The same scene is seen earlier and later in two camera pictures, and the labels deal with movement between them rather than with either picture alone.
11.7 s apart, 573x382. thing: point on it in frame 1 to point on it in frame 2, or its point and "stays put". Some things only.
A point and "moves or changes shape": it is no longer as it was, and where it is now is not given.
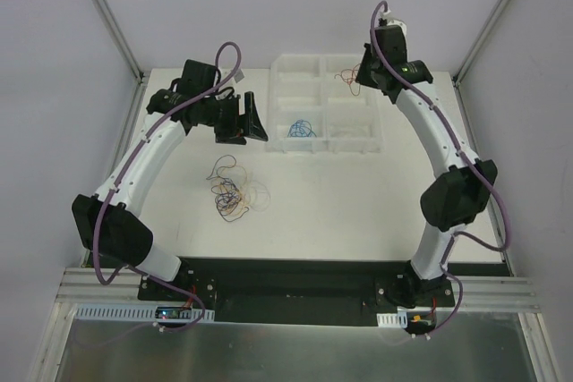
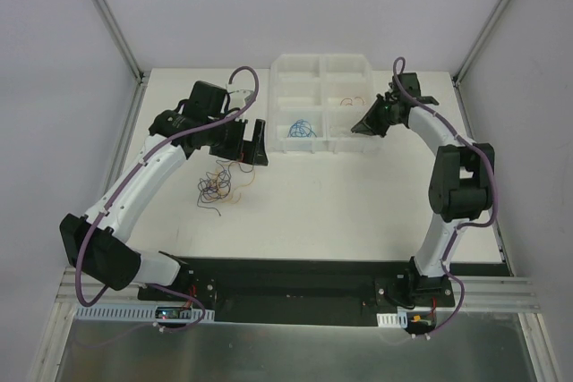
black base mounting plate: x=295 y=292 stays put
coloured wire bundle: x=235 y=192 moves or changes shape
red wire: x=349 y=76 to x=351 y=100
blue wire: x=301 y=129 stays put
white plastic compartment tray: x=316 y=105 stays put
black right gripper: x=367 y=68 to x=379 y=114
